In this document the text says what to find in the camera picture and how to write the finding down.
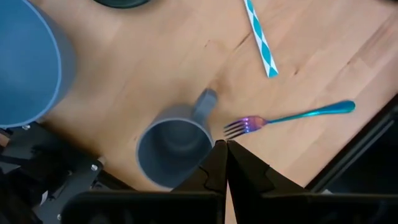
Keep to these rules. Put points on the dark green serving tray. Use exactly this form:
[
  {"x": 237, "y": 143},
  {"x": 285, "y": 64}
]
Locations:
[{"x": 121, "y": 3}]

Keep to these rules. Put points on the iridescent metal fork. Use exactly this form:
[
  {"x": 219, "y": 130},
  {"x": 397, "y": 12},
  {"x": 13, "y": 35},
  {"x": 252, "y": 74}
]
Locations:
[{"x": 311, "y": 113}]

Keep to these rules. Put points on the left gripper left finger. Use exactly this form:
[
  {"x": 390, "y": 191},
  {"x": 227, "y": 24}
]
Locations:
[{"x": 202, "y": 193}]

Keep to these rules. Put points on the grey plastic mug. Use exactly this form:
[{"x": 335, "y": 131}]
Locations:
[{"x": 174, "y": 149}]

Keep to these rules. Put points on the blue plastic bowl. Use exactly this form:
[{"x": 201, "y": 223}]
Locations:
[{"x": 25, "y": 62}]

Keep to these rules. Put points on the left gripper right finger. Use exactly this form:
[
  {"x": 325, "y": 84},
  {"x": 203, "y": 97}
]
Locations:
[{"x": 255, "y": 193}]

